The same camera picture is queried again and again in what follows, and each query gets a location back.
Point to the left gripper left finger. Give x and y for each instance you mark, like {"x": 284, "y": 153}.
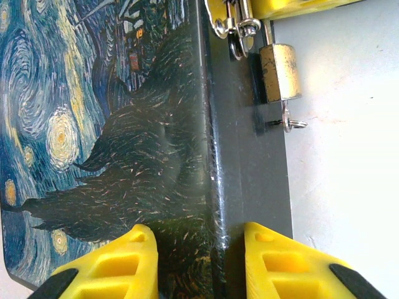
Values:
{"x": 124, "y": 274}

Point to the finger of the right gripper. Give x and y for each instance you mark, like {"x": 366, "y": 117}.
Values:
{"x": 286, "y": 6}
{"x": 215, "y": 7}

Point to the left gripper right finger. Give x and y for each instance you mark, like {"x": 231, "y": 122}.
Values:
{"x": 280, "y": 274}

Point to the brass padlock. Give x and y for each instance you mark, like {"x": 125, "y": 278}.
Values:
{"x": 283, "y": 71}

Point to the small metal key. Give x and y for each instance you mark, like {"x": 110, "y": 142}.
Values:
{"x": 286, "y": 116}

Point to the starry night painted tin box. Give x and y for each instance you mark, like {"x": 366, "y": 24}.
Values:
{"x": 93, "y": 124}

